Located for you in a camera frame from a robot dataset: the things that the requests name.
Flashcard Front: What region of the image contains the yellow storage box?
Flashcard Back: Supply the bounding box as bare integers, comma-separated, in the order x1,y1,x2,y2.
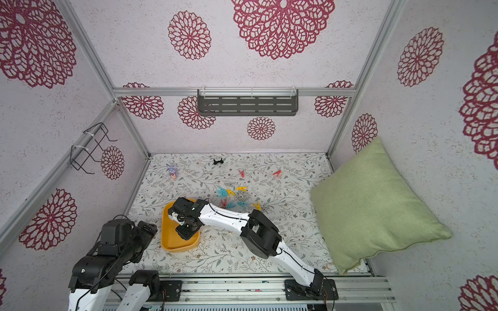
161,201,200,253

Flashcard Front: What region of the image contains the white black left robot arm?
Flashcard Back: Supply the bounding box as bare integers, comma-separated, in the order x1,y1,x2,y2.
68,218,163,310

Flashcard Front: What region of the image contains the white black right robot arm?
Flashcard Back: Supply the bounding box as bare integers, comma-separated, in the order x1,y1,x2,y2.
167,198,328,300

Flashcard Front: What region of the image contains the purple bunny figurine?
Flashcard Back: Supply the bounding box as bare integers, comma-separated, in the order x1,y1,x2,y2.
168,165,178,180

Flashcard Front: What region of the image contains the green pillow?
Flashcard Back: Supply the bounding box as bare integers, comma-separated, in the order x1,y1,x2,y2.
310,137,452,274

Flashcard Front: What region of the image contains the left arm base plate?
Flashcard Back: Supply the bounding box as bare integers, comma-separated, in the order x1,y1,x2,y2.
152,280,183,303

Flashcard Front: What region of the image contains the black wire wall rack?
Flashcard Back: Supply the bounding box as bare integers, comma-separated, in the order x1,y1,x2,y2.
69,122,117,175

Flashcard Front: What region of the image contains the grey wall shelf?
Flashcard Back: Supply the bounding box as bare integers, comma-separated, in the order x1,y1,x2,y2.
197,89,299,117

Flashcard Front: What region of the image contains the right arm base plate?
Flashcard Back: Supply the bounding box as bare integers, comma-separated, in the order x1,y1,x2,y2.
284,279,338,301

